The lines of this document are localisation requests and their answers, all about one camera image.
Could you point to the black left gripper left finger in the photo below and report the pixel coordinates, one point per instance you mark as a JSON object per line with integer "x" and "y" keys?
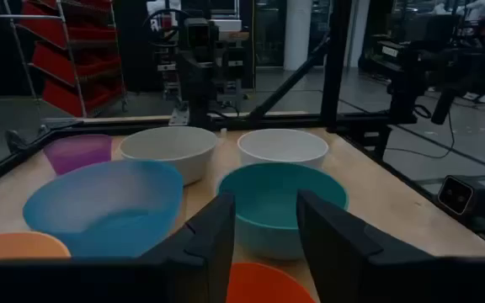
{"x": 209, "y": 252}

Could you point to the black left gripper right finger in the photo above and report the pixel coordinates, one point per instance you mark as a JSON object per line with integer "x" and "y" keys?
{"x": 335, "y": 261}

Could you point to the teal bowl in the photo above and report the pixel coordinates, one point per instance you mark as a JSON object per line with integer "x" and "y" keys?
{"x": 268, "y": 198}

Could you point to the large off-white bowl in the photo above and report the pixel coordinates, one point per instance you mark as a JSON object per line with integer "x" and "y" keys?
{"x": 171, "y": 145}

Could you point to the white bowl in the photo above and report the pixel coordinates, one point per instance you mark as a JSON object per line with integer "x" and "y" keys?
{"x": 282, "y": 145}

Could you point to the light orange bowl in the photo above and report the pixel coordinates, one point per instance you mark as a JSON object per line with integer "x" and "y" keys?
{"x": 15, "y": 248}

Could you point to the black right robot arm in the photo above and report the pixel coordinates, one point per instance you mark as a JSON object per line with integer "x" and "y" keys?
{"x": 198, "y": 76}

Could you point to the bright orange bowl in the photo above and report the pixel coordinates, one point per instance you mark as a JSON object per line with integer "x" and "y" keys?
{"x": 263, "y": 286}

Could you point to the purple translucent bowl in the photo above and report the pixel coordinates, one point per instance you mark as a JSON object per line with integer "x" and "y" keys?
{"x": 78, "y": 153}

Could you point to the grey metal equipment cart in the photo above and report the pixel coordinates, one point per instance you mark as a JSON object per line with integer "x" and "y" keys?
{"x": 164, "y": 71}

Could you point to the black neighbouring robot station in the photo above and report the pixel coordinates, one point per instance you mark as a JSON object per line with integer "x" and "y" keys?
{"x": 411, "y": 63}

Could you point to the white round pillar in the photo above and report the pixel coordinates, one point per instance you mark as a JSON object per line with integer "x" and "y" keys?
{"x": 303, "y": 33}

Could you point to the metal rack with red bins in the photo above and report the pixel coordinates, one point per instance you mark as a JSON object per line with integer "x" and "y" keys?
{"x": 57, "y": 63}

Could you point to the small black table-level camera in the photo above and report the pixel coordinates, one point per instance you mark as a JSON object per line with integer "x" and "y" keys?
{"x": 457, "y": 195}

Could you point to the black aluminium table frame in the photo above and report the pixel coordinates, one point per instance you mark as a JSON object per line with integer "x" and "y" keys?
{"x": 268, "y": 122}

